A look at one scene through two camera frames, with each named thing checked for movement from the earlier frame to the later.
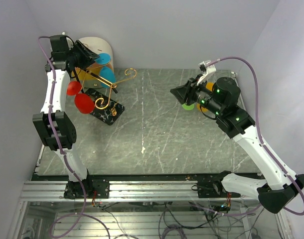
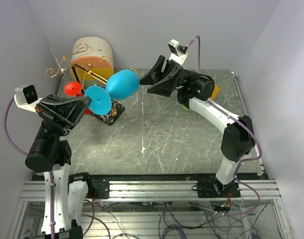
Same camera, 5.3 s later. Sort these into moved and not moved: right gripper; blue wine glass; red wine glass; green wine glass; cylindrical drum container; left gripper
Moved: right gripper; left gripper; blue wine glass
Not moved: green wine glass; red wine glass; cylindrical drum container
